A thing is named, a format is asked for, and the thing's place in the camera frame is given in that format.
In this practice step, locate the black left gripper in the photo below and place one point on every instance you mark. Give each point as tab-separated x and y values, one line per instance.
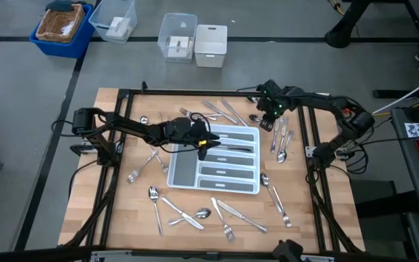
184	131

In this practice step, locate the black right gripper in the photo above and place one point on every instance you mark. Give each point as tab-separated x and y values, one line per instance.
276	102

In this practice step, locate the silver spoon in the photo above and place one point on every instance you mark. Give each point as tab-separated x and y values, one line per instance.
254	118
153	193
252	98
265	179
203	213
143	119
281	156

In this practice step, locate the white cutlery organizer tray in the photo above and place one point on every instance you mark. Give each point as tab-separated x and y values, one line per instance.
184	167

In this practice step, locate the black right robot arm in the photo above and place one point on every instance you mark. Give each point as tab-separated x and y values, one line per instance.
322	100

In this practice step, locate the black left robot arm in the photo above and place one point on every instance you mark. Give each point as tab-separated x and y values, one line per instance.
133	127

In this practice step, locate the white plastic bin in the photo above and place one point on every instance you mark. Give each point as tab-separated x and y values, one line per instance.
210	54

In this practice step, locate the black floor stand leg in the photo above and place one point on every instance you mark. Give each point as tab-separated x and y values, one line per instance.
338	38

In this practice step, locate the white cardboard box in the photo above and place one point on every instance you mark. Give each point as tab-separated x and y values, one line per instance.
178	47
118	28

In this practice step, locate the clear plastic bin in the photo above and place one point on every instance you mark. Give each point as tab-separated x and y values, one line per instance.
176	25
98	18

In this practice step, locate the black crossbeam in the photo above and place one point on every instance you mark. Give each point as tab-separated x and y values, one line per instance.
173	255

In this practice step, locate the black bulky object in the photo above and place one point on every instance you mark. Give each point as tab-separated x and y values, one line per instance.
287	251

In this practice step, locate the black equipment stand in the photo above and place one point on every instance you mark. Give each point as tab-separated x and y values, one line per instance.
387	209

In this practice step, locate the black side table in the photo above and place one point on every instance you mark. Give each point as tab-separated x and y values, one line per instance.
413	189

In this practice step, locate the blue plastic bin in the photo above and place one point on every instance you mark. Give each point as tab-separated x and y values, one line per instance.
64	51

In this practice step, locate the wicker basket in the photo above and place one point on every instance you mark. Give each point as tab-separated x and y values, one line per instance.
51	25

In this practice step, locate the black pouch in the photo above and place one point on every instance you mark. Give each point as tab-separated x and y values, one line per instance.
59	5

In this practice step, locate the black stand frame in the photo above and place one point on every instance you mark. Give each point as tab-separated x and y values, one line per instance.
387	94

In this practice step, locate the grey metal bracket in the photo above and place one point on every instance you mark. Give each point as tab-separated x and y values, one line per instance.
318	259
111	256

